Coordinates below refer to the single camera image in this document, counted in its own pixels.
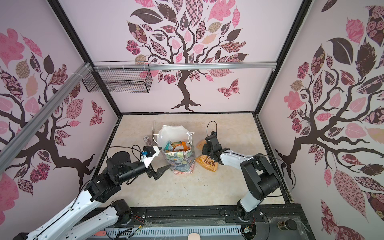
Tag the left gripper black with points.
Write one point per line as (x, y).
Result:
(159, 172)

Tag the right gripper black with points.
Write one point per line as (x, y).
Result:
(206, 146)

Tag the orange snack bag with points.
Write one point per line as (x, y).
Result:
(207, 163)

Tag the colourful paper bag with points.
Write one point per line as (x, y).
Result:
(182, 162)

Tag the green snack bag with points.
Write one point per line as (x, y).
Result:
(180, 146)

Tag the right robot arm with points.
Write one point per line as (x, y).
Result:
(260, 176)

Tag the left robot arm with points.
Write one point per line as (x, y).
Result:
(120, 169)

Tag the teal snack packet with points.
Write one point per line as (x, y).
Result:
(168, 148)

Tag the small glass jar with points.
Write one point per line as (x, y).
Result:
(148, 140)

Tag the black round knob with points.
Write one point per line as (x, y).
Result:
(287, 225)

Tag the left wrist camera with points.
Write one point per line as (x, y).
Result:
(149, 153)

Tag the white slotted cable duct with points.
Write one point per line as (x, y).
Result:
(173, 233)

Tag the black wire basket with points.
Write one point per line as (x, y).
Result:
(119, 77)

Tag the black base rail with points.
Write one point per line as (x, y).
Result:
(262, 226)

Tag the left aluminium rail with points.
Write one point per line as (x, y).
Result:
(11, 150)

